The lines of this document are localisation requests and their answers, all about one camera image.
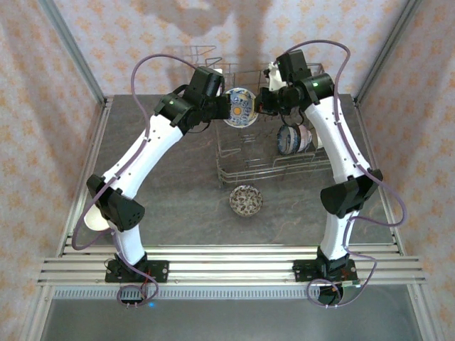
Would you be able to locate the purple striped white bowl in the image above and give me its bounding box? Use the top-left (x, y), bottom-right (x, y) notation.
top-left (296, 124), bottom-right (314, 153)

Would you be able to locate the blue scroll yellow bowl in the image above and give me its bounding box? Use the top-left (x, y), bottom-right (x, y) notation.
top-left (222, 87), bottom-right (257, 129)

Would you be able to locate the blue patterned bowl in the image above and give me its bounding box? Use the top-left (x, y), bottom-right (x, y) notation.
top-left (277, 124), bottom-right (299, 156)

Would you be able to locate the dark floral pattern bowl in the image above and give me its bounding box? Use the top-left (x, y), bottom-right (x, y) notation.
top-left (229, 184), bottom-right (264, 217)

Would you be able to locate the aluminium crossbeam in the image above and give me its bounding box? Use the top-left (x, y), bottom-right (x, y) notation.
top-left (37, 244), bottom-right (427, 287)

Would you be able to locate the grey metal sheet panel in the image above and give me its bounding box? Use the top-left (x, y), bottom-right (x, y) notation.
top-left (38, 298), bottom-right (424, 341)

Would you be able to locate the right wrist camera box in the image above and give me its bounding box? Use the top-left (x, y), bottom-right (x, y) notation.
top-left (264, 60), bottom-right (287, 92)

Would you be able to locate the grey wire dish rack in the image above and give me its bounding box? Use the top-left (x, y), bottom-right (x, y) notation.
top-left (205, 56), bottom-right (333, 189)

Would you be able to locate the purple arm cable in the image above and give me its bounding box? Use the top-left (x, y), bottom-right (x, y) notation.
top-left (72, 53), bottom-right (200, 307)
top-left (282, 39), bottom-right (408, 309)

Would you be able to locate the aluminium side rail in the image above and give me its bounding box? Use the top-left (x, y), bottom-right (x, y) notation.
top-left (56, 94), bottom-right (114, 256)
top-left (351, 94), bottom-right (406, 256)

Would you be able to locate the aluminium frame post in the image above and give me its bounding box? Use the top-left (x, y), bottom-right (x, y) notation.
top-left (19, 283), bottom-right (54, 341)
top-left (407, 283), bottom-right (440, 341)
top-left (38, 0), bottom-right (109, 106)
top-left (353, 0), bottom-right (424, 106)

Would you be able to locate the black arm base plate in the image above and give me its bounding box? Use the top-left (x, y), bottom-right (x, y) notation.
top-left (293, 258), bottom-right (356, 283)
top-left (105, 259), bottom-right (170, 284)

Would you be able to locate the grey slotted cable duct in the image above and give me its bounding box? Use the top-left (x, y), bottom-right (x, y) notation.
top-left (53, 286), bottom-right (321, 301)

